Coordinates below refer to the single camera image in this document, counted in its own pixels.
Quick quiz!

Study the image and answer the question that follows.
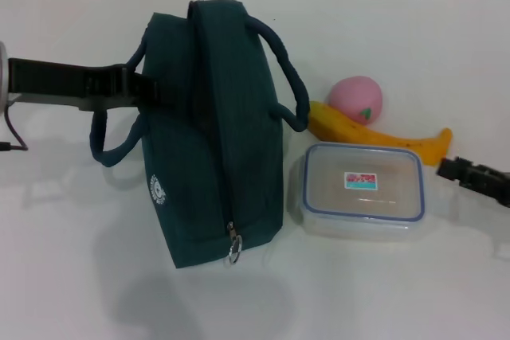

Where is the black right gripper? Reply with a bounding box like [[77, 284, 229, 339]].
[[436, 157, 510, 210]]

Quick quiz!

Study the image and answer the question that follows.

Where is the yellow toy banana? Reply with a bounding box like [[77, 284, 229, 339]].
[[307, 100, 453, 166]]

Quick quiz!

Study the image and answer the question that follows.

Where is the dark teal insulated bag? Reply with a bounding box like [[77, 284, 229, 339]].
[[89, 0, 311, 268]]

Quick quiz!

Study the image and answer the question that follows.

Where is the pink toy peach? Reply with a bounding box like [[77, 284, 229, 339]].
[[328, 76, 386, 124]]

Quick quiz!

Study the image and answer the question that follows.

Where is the metal zipper pull ring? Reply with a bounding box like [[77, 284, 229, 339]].
[[224, 221, 245, 268]]

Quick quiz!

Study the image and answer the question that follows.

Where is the clear blue-rimmed food container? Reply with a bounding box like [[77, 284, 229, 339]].
[[287, 143, 426, 242]]

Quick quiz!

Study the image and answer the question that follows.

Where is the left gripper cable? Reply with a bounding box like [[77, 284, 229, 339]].
[[0, 104, 29, 154]]

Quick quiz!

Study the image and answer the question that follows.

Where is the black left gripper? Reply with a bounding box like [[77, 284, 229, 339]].
[[7, 57, 161, 112]]

